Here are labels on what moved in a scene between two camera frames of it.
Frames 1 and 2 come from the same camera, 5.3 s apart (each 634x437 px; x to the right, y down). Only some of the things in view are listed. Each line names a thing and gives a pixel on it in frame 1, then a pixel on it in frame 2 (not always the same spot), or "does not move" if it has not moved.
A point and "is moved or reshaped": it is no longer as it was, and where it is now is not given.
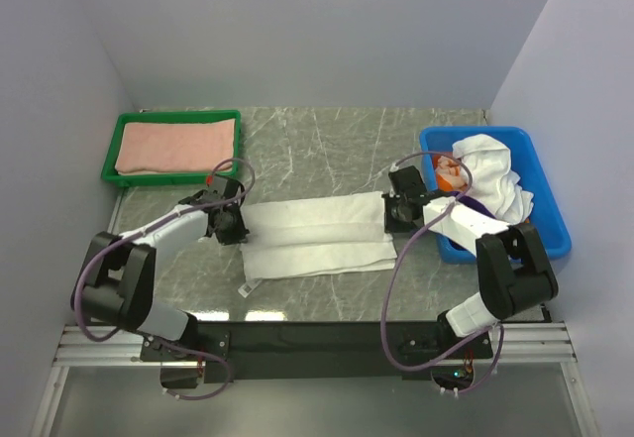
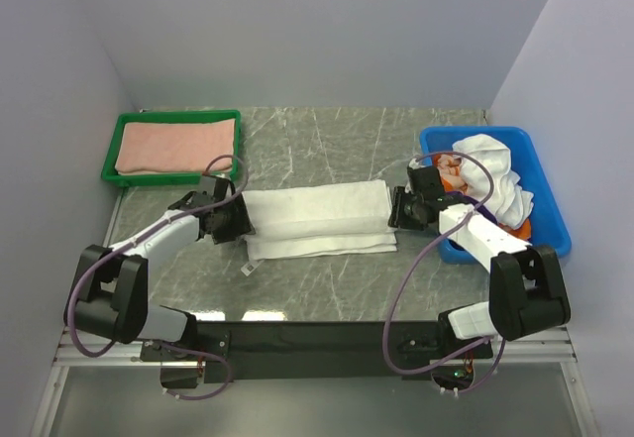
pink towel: x=175 y=148 does not move
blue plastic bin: x=545 y=218 does not move
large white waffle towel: x=314 y=236 is moved or reshaped
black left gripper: x=237 y=235 does not move
